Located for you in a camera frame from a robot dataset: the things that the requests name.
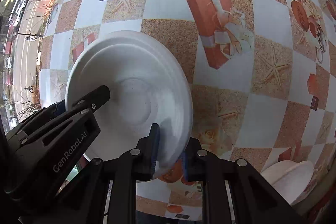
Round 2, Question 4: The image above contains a large white paper bowl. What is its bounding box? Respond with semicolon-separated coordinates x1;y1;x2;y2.
66;31;193;177

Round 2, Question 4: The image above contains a checkered patterned tablecloth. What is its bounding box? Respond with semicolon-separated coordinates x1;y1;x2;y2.
39;0;335;205

